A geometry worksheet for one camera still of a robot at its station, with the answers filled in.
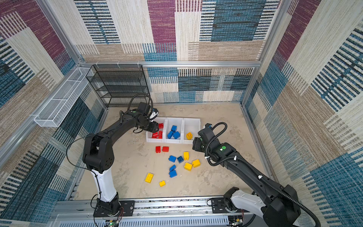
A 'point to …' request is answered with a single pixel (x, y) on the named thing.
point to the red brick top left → (158, 149)
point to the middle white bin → (179, 122)
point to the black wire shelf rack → (120, 85)
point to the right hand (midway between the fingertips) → (198, 145)
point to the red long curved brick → (160, 134)
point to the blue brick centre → (172, 158)
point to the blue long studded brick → (169, 134)
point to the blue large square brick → (176, 135)
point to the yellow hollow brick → (189, 135)
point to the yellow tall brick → (186, 155)
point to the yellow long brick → (149, 178)
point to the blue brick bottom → (172, 173)
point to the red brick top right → (165, 149)
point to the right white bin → (191, 125)
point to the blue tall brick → (174, 128)
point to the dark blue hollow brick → (180, 159)
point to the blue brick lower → (172, 168)
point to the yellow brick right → (196, 163)
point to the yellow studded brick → (188, 166)
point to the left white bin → (149, 135)
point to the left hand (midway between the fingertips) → (155, 126)
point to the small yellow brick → (162, 183)
